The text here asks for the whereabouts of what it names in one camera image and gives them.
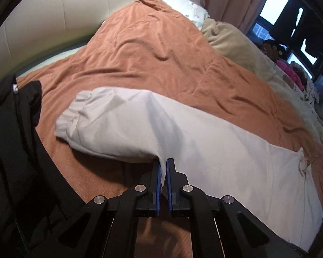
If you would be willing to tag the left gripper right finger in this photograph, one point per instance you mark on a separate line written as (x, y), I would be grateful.
(221, 227)

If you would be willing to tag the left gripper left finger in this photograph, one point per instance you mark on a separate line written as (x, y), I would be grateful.
(113, 223)

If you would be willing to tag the large white jacket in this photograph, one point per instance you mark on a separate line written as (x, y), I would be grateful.
(136, 126)

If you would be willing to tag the floral patterned clothes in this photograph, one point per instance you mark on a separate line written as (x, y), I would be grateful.
(310, 93)

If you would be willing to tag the black garment on left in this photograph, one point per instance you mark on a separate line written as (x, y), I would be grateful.
(41, 215)

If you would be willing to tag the pink plush toy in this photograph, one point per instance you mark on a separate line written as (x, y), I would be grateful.
(291, 73)

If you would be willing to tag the orange blanket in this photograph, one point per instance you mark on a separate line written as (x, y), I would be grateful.
(147, 45)

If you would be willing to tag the beige duvet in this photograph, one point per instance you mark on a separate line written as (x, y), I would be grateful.
(229, 42)

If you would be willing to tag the white pillow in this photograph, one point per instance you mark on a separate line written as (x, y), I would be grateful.
(191, 9)

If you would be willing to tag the cream padded headboard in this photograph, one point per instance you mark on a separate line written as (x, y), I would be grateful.
(37, 28)

